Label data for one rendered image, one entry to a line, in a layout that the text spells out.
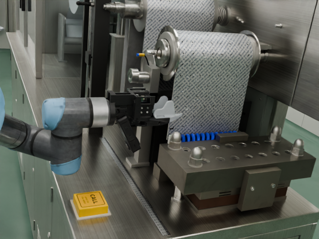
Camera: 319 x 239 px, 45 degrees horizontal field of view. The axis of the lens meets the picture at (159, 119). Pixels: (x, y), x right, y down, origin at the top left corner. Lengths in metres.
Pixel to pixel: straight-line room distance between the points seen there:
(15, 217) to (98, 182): 1.48
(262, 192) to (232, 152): 0.13
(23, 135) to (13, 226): 1.49
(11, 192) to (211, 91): 1.92
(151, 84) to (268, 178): 0.40
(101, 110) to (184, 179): 0.26
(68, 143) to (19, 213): 1.63
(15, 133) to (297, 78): 0.75
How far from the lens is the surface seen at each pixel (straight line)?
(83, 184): 1.07
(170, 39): 1.03
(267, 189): 1.05
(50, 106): 0.92
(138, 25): 1.28
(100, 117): 0.94
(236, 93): 1.13
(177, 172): 0.94
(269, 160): 1.05
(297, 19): 1.14
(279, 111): 1.45
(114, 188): 1.06
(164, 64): 1.03
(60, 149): 0.96
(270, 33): 1.22
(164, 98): 1.05
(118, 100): 0.96
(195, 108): 1.08
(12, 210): 2.58
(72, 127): 0.94
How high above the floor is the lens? 1.45
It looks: 21 degrees down
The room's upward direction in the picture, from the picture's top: 7 degrees clockwise
